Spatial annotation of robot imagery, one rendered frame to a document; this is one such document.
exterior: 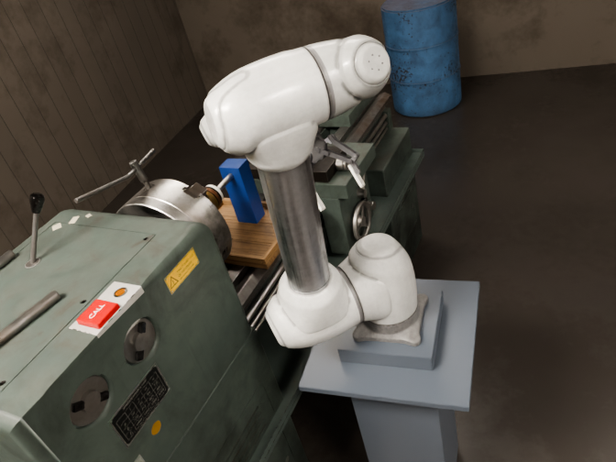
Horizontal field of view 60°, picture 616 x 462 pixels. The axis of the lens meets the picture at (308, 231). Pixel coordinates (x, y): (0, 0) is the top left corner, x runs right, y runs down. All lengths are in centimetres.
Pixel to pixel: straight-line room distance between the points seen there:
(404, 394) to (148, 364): 63
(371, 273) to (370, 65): 58
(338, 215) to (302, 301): 77
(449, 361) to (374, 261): 35
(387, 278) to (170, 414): 59
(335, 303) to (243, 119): 56
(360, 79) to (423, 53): 326
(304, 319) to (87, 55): 348
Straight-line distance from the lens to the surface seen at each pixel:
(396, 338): 145
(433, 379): 145
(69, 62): 431
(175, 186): 151
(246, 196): 181
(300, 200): 102
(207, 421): 143
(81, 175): 425
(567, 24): 483
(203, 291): 130
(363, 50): 90
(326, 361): 153
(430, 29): 410
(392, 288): 134
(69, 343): 111
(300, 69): 89
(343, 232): 200
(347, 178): 191
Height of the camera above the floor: 190
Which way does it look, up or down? 35 degrees down
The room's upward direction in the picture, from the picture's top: 15 degrees counter-clockwise
